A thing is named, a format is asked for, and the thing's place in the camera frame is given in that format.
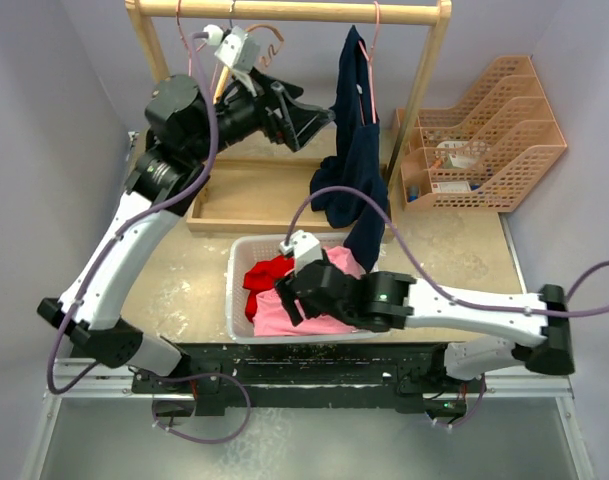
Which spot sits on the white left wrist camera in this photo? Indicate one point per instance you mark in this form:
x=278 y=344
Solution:
x=237 y=50

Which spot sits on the wooden hanger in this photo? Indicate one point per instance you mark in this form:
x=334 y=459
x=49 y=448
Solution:
x=265 y=60

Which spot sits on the white red label box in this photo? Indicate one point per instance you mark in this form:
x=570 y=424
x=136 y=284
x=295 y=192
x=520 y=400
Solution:
x=451 y=187

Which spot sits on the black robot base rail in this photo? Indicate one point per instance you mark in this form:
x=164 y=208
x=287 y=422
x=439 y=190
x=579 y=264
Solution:
x=404 y=377

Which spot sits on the grey blue bottle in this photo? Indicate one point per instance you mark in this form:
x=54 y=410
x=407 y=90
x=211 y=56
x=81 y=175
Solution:
x=413 y=193

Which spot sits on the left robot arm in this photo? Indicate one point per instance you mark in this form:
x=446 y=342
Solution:
x=186 y=132

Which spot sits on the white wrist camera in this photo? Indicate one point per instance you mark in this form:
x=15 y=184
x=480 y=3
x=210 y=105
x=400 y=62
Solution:
x=303 y=247
x=237 y=50

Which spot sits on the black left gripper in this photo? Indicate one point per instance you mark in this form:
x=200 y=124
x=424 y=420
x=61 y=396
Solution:
x=303 y=120

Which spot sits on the white plastic basket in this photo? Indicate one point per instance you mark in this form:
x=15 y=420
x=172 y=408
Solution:
x=245 y=253

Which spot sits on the red t shirt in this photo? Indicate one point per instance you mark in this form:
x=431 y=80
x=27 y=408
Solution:
x=262 y=277

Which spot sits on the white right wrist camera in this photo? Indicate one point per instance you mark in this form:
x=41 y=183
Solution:
x=303 y=247

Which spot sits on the pink wire hanger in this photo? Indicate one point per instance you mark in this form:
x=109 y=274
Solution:
x=193 y=44
x=369 y=55

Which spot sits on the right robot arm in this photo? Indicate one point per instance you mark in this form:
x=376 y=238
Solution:
x=531 y=329

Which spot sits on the navy blue t shirt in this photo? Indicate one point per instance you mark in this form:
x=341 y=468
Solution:
x=356 y=161

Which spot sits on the aluminium frame rail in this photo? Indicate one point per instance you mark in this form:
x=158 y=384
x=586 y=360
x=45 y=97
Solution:
x=99 y=383

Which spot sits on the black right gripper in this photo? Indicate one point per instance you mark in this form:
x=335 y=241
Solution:
x=289 y=297

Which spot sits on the pink wire hanger under navy shirt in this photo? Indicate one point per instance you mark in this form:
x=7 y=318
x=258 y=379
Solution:
x=369 y=55

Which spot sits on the pink plastic file organizer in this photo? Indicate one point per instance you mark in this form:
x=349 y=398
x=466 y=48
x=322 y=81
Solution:
x=501 y=137

